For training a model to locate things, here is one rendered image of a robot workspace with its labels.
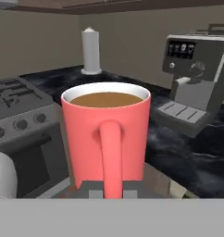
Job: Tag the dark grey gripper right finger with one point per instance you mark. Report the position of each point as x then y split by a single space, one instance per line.
138 188

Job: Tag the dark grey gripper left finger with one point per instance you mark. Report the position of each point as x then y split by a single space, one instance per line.
86 189

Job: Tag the red mug with coffee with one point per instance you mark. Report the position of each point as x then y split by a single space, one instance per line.
86 139

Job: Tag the grey coffee machine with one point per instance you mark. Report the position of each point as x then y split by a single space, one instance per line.
194 86

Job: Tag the beige base cupboard front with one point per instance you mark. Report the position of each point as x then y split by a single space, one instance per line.
160 182

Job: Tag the dark oven door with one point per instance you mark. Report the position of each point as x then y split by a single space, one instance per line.
33 166

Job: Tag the white rounded object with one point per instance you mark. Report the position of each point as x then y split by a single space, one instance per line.
2 176

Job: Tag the grey stove with hob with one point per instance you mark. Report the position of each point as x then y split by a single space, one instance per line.
15 102

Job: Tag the white paper towel roll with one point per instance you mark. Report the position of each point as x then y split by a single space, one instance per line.
91 52

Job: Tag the grey extractor hood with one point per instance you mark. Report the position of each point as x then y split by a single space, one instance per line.
4 3

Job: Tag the brown wall cupboards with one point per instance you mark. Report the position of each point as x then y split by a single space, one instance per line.
132 5

